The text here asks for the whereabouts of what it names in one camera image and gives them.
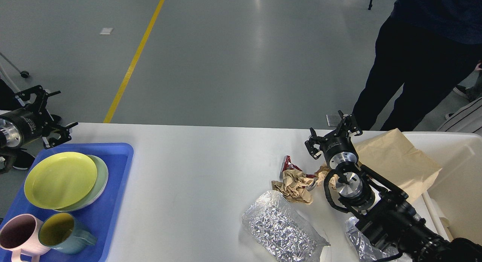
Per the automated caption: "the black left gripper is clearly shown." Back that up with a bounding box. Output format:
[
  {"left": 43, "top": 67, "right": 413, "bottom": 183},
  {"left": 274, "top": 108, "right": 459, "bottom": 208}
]
[{"left": 0, "top": 85, "right": 79, "bottom": 149}]

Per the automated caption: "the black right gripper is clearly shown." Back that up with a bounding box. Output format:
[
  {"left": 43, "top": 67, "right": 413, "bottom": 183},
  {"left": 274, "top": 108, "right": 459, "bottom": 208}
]
[{"left": 304, "top": 110, "right": 363, "bottom": 169}]

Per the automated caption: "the yellow plastic plate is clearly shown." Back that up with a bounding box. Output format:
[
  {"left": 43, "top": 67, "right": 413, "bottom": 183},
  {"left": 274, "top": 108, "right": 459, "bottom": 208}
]
[{"left": 24, "top": 152, "right": 98, "bottom": 209}]

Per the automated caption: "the teal mug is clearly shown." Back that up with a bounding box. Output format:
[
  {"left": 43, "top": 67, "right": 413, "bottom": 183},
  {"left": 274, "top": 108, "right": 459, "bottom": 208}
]
[{"left": 38, "top": 212, "right": 98, "bottom": 255}]

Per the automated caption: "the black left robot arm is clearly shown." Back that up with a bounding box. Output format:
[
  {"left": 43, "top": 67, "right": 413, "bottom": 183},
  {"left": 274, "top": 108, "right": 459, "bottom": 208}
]
[{"left": 0, "top": 85, "right": 79, "bottom": 174}]

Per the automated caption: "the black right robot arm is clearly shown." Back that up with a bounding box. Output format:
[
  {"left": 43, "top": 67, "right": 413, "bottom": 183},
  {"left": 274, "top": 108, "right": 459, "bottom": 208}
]
[{"left": 304, "top": 111, "right": 482, "bottom": 262}]

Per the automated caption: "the grey rolling chair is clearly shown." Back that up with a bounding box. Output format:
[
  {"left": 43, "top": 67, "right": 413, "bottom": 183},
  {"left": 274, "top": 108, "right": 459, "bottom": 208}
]
[{"left": 0, "top": 52, "right": 30, "bottom": 93}]

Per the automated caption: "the red snack wrapper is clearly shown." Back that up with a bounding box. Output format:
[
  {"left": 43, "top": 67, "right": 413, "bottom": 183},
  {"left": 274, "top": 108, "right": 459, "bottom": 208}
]
[{"left": 279, "top": 155, "right": 318, "bottom": 180}]

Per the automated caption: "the brown paper bag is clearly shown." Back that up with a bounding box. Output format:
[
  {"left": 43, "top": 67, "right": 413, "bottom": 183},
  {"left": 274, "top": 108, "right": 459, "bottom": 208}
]
[{"left": 354, "top": 129, "right": 442, "bottom": 203}]

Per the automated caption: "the crumpled brown paper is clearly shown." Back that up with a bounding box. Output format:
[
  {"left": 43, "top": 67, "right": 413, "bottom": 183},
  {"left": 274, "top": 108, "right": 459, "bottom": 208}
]
[{"left": 271, "top": 164, "right": 331, "bottom": 205}]

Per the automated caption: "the pale green plate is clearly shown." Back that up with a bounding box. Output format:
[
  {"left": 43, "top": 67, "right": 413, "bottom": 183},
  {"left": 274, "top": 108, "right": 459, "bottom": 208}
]
[{"left": 54, "top": 155, "right": 109, "bottom": 212}]

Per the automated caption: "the silver foil bag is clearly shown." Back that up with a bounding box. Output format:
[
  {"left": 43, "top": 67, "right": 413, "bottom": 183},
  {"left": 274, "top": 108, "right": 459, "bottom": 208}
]
[
  {"left": 345, "top": 217, "right": 399, "bottom": 262},
  {"left": 241, "top": 190, "right": 331, "bottom": 262}
]

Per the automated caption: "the pink ribbed mug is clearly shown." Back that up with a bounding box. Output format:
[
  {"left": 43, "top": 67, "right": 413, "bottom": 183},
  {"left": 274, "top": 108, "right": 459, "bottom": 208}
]
[{"left": 0, "top": 213, "right": 51, "bottom": 262}]

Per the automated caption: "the white plastic bin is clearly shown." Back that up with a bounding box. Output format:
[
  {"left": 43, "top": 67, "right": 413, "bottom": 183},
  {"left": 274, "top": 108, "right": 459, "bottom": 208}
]
[{"left": 404, "top": 132, "right": 482, "bottom": 244}]

